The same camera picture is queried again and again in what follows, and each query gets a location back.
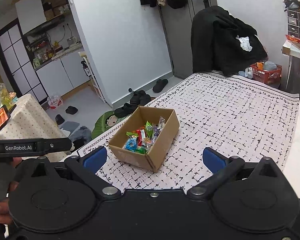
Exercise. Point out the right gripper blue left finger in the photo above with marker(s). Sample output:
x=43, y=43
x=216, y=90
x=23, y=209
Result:
x=85, y=169

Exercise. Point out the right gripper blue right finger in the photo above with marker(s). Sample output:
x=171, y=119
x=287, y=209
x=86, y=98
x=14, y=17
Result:
x=224, y=169

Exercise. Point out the blue snack packet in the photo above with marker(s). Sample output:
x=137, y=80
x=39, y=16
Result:
x=131, y=144

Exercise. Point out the red teal snack packet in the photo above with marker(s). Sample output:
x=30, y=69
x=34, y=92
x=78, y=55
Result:
x=141, y=136

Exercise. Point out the light green snack packet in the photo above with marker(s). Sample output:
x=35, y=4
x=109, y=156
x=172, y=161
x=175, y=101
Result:
x=149, y=129

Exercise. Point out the white clear snack bag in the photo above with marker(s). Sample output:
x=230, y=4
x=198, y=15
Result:
x=161, y=123

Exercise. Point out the dark green snack packet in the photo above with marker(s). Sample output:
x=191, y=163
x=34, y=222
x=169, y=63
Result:
x=141, y=150

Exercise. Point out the orange candy packet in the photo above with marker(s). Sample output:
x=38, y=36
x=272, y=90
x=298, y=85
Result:
x=147, y=142

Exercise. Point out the grey fluffy rug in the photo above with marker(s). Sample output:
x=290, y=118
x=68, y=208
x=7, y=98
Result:
x=79, y=135

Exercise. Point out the patterned white bed blanket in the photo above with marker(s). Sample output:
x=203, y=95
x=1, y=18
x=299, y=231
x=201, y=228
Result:
x=232, y=115

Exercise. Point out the green cartoon floor mat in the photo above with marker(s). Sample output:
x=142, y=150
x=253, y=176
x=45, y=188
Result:
x=104, y=123

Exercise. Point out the dotted tablecloth table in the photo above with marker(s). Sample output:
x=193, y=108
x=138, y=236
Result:
x=29, y=121

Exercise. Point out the black slipper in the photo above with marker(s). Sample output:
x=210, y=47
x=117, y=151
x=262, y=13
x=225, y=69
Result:
x=71, y=110

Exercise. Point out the brown cardboard box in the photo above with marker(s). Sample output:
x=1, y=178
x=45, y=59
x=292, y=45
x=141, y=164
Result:
x=163, y=139

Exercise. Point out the water bottle pack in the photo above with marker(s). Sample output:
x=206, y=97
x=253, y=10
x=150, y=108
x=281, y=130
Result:
x=54, y=101

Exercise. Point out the plastic drink bottle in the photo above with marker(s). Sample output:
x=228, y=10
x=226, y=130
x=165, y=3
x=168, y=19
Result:
x=5, y=98

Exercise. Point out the pile of black shoes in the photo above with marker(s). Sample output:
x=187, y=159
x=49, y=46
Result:
x=139, y=98

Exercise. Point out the white kitchen cabinet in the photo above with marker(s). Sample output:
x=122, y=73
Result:
x=62, y=75

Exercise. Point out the black spray bottle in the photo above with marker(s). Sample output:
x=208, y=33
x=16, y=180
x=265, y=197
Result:
x=86, y=68

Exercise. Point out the orange laundry basket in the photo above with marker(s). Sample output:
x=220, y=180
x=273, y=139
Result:
x=267, y=77

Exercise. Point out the black shoe near door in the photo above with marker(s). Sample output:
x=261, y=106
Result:
x=160, y=85

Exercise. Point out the black coat on chair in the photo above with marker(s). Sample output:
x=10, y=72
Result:
x=215, y=47

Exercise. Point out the white cloth on coat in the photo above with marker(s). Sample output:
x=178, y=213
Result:
x=245, y=43

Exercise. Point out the grey door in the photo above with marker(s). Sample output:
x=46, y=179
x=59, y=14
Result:
x=177, y=28

